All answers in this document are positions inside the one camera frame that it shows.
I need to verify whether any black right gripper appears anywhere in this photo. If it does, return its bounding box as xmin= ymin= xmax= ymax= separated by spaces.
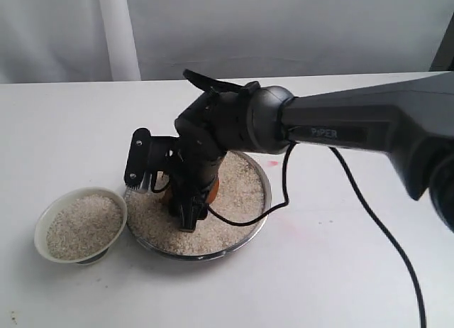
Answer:
xmin=123 ymin=92 xmax=255 ymax=232

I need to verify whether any brown wooden cup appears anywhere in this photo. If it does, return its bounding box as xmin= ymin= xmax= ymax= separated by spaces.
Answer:
xmin=160 ymin=178 xmax=220 ymax=205

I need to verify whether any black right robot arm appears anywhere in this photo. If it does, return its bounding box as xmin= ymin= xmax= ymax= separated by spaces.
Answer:
xmin=124 ymin=70 xmax=453 ymax=232

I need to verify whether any round steel rice tray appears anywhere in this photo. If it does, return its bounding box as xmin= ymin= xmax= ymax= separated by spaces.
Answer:
xmin=124 ymin=152 xmax=272 ymax=261

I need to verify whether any white ceramic rice bowl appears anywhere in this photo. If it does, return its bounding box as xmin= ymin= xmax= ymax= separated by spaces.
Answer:
xmin=34 ymin=187 xmax=128 ymax=266

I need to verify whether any white curtain backdrop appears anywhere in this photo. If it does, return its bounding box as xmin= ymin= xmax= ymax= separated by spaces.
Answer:
xmin=1 ymin=0 xmax=437 ymax=83

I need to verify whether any dark clutter beside table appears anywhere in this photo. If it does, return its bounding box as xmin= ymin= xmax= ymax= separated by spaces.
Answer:
xmin=428 ymin=0 xmax=453 ymax=72

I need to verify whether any black camera cable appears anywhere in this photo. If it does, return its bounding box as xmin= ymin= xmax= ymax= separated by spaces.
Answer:
xmin=205 ymin=141 xmax=426 ymax=328

